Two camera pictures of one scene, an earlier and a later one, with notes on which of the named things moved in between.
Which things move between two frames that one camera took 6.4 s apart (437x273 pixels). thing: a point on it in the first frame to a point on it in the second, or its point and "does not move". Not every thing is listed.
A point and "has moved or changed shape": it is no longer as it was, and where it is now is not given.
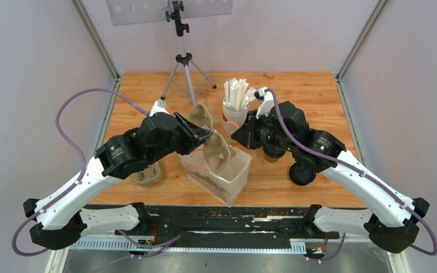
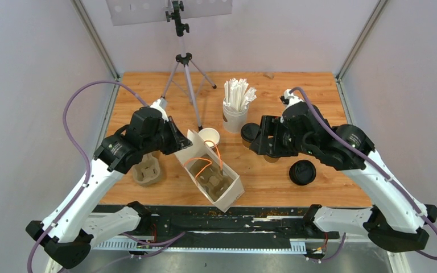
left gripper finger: (196, 133) to (179, 140)
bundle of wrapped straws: (237, 96) does not move
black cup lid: (302, 173) does not move
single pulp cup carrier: (218, 153) to (213, 179)
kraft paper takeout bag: (226, 186) has moved or changed shape
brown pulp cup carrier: (149, 174) does not move
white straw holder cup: (233, 119) does not move
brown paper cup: (271, 160) does not move
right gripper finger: (244, 135) to (266, 141)
